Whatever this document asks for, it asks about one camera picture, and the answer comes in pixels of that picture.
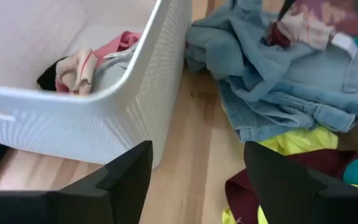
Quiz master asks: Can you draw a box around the pale blue garment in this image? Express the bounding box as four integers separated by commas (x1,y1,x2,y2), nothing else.
90,46,138,93

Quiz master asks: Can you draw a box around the white perforated laundry basket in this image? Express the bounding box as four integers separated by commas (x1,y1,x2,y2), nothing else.
0,0,194,169

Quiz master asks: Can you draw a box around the light blue denim garment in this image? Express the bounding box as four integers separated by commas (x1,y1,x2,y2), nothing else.
183,0,358,144

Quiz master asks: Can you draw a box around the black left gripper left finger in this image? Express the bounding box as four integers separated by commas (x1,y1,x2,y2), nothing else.
0,140,154,224

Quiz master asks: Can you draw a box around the purple pink patterned cloth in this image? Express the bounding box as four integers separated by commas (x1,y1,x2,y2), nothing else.
286,0,358,40

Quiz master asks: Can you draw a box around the pink white floral garment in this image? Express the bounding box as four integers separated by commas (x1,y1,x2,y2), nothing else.
272,4,337,51

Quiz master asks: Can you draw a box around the yellow garment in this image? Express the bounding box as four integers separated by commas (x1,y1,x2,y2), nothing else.
221,125,358,224

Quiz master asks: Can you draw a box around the cream garment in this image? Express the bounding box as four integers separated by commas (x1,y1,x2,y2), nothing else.
55,47,98,96

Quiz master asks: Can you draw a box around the maroon garment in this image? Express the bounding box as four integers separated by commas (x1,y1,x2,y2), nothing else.
224,136,358,224

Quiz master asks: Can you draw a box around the black garment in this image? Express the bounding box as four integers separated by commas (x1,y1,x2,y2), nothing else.
37,57,69,91

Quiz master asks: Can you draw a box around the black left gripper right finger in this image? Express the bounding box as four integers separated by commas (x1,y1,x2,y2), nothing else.
243,141,358,224

